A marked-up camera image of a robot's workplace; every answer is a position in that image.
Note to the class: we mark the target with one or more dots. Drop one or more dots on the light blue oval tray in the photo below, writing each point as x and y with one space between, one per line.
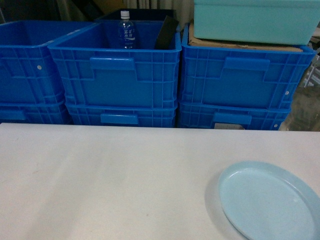
266 202

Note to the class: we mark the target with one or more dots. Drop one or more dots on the blue crate lower middle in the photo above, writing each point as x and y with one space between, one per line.
99 115

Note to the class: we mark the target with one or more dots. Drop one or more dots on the blue crate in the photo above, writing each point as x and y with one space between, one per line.
204 116
28 73
99 115
38 113
240 77
96 71

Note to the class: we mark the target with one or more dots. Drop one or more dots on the blue crate lower right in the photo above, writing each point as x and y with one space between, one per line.
204 116

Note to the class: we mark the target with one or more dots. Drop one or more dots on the black flat board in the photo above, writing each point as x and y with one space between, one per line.
166 33

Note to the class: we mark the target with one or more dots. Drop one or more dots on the brown cardboard sheet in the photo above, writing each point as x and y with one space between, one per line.
197 42

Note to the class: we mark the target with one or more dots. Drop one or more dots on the blue crate upper middle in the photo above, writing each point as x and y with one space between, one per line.
96 71

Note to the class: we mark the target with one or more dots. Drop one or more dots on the clear water bottle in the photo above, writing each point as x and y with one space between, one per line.
126 31

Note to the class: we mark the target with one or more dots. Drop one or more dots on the blue crate upper right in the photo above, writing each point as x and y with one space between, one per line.
240 77

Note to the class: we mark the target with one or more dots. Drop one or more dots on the blue crate lower left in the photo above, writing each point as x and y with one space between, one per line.
38 113

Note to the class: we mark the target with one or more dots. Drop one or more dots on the blue crate upper left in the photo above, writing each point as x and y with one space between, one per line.
28 73

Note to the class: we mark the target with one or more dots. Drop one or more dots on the teal plastic tub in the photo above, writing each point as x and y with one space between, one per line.
280 22

